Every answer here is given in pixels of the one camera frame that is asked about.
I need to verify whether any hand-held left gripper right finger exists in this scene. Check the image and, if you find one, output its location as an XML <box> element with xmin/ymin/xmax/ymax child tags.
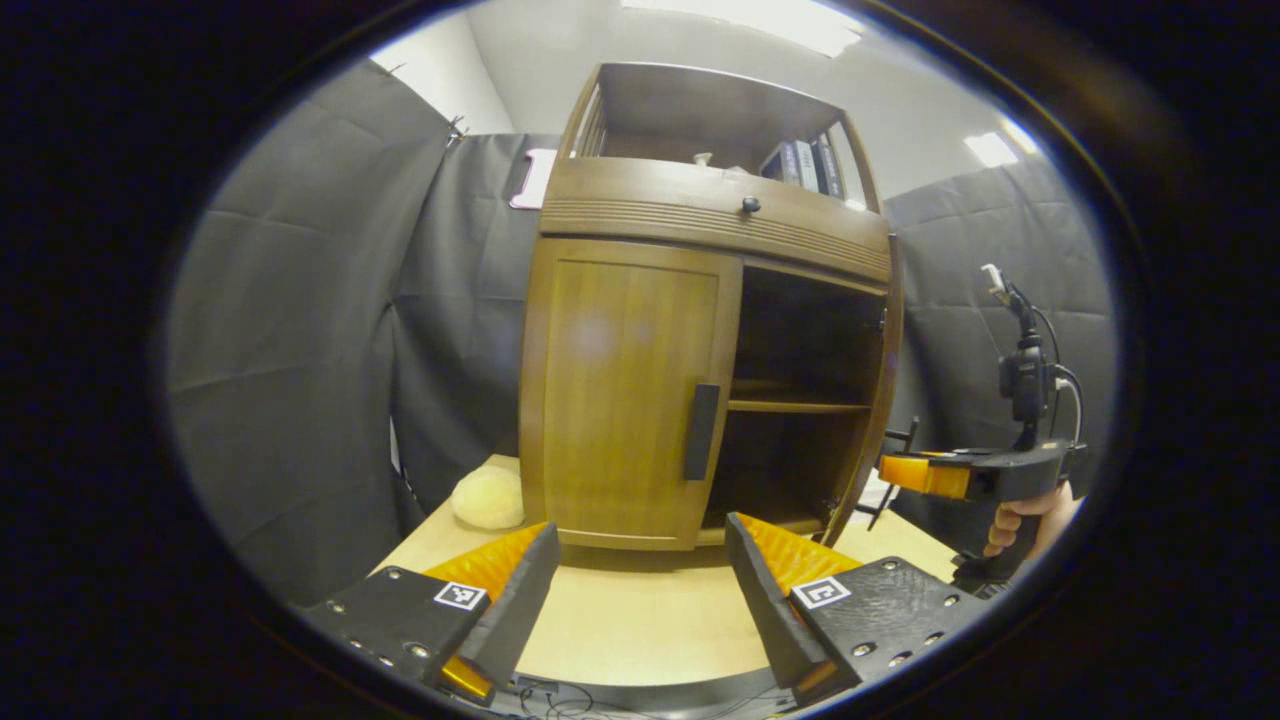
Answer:
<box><xmin>725</xmin><ymin>512</ymin><xmax>996</xmax><ymax>706</ymax></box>

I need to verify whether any beige round plush ball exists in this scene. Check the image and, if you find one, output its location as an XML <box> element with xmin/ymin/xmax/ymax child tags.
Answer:
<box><xmin>450</xmin><ymin>465</ymin><xmax>526</xmax><ymax>531</ymax></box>

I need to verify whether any small ceiling light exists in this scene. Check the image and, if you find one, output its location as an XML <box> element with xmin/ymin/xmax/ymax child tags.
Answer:
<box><xmin>963</xmin><ymin>132</ymin><xmax>1019</xmax><ymax>168</ymax></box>

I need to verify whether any black backdrop cloth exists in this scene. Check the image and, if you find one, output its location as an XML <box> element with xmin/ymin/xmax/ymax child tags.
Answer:
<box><xmin>165</xmin><ymin>60</ymin><xmax>1119</xmax><ymax>611</ymax></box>

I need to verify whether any large ceiling light panel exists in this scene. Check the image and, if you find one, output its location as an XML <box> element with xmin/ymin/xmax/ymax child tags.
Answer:
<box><xmin>620</xmin><ymin>0</ymin><xmax>866</xmax><ymax>59</ymax></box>

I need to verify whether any wooden double-door shoe cabinet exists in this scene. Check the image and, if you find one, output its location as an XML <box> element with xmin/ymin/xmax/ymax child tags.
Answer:
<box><xmin>518</xmin><ymin>62</ymin><xmax>906</xmax><ymax>553</ymax></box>

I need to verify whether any black door handle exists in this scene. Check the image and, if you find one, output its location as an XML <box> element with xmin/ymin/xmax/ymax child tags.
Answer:
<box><xmin>684</xmin><ymin>383</ymin><xmax>721</xmax><ymax>482</ymax></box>
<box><xmin>860</xmin><ymin>418</ymin><xmax>919</xmax><ymax>531</ymax></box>

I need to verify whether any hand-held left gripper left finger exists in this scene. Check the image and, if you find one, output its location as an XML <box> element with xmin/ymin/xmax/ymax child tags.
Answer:
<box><xmin>300</xmin><ymin>522</ymin><xmax>561</xmax><ymax>706</ymax></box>

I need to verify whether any wooden cabinet door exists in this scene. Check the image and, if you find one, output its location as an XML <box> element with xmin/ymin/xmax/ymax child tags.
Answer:
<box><xmin>520</xmin><ymin>238</ymin><xmax>744</xmax><ymax>551</ymax></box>
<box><xmin>822</xmin><ymin>235</ymin><xmax>906</xmax><ymax>549</ymax></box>

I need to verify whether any wooden inner shelf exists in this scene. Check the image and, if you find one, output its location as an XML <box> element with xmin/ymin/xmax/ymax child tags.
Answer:
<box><xmin>728</xmin><ymin>398</ymin><xmax>873</xmax><ymax>416</ymax></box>

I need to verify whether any wooden cabinet drawer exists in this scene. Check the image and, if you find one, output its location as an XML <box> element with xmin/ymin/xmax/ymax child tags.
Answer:
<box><xmin>540</xmin><ymin>157</ymin><xmax>893</xmax><ymax>284</ymax></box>

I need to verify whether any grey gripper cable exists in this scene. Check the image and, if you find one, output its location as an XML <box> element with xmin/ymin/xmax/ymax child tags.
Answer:
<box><xmin>1050</xmin><ymin>365</ymin><xmax>1086</xmax><ymax>446</ymax></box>

